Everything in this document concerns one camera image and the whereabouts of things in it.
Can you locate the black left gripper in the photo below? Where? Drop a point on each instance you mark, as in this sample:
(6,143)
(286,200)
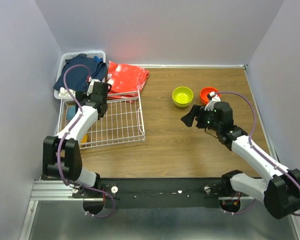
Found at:
(79,96)

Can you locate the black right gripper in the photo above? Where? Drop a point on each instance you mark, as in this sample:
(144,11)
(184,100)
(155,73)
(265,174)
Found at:
(195,111)

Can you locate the lime green bowl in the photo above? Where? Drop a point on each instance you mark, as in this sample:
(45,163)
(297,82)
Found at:
(182,95)
(181,105)

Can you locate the blue bowl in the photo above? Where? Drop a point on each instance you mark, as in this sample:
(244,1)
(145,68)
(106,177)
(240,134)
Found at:
(70,113)

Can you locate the orange bowl front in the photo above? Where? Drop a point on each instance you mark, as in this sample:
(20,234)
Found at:
(204,101)

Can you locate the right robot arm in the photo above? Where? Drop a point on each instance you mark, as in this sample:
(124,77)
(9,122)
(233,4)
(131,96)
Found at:
(278,187)

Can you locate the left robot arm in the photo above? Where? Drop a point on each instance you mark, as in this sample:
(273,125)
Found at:
(61,153)

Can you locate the white cloth bag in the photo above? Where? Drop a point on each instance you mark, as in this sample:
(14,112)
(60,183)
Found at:
(66,93)

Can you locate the dark blue denim cloth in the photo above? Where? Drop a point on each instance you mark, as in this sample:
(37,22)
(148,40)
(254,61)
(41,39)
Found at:
(77,78)

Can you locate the yellow orange bowl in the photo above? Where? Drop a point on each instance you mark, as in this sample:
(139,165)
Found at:
(84,139)

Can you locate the white plastic basket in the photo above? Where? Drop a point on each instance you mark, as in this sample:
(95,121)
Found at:
(71,55)

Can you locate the red white tie-dye towel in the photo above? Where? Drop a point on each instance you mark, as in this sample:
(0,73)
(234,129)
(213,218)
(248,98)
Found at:
(126,80)

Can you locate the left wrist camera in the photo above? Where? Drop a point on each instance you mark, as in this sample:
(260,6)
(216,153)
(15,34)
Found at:
(91,82)

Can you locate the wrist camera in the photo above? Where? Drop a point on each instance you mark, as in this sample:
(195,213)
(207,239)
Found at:
(213,98)
(91,82)

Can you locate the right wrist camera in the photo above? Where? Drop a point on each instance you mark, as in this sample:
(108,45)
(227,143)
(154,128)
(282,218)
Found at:
(213,98)

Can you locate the white wire dish rack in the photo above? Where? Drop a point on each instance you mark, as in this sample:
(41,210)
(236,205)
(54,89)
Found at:
(122,123)

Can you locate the aluminium frame rail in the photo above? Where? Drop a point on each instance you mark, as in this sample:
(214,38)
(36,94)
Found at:
(53,214)

